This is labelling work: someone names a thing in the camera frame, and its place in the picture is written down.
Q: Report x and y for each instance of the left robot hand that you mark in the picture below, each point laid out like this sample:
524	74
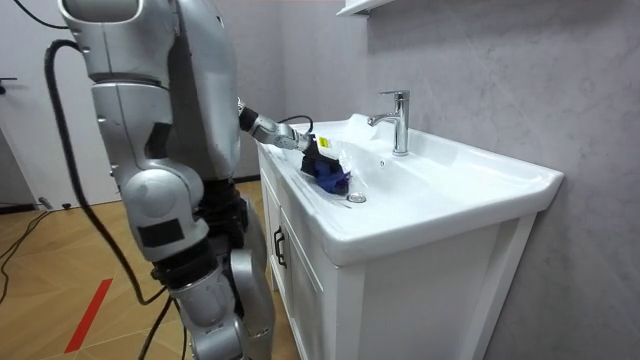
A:
322	152

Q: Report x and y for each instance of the blue cloth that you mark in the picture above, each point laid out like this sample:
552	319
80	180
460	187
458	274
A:
331	181

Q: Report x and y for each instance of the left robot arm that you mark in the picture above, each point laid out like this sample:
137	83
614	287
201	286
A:
270	132

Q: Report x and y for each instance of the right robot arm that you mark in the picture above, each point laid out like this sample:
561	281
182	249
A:
150	135

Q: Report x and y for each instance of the chrome sink drain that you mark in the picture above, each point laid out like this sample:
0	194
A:
356	198

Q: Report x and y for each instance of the chrome faucet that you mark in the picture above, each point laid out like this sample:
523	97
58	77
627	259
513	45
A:
400	122

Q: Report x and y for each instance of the robot body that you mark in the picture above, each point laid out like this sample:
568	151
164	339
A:
207	90

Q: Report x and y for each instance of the white vanity cabinet with sink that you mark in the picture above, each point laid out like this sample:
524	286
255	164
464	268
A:
400	260

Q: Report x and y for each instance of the robot legs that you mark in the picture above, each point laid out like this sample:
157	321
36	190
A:
255	295

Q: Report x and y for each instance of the white door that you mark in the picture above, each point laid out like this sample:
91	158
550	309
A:
45	115

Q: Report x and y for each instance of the red floor tape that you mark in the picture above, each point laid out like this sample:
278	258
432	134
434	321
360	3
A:
90	315

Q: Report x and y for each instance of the white wall shelf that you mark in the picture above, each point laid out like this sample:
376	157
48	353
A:
360	6

